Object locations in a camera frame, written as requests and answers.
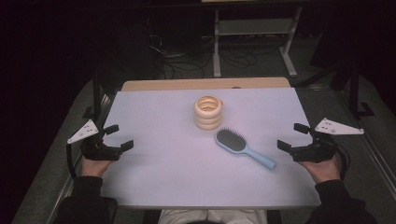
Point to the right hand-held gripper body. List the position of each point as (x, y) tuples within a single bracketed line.
[(317, 147)]

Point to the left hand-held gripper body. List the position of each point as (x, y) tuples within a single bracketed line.
[(96, 148)]

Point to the blue hairbrush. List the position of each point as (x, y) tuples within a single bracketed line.
[(240, 146)]

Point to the cream ribbed round holder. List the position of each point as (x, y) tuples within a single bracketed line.
[(208, 112)]

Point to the person's left hand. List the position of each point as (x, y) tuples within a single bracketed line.
[(94, 166)]

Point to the person's right hand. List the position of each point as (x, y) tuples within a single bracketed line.
[(322, 171)]

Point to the black metal stand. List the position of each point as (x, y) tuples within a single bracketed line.
[(358, 93), (96, 96)]

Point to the white metal stand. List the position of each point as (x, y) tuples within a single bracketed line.
[(253, 40)]

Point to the person's light trousers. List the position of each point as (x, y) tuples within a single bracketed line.
[(213, 216)]

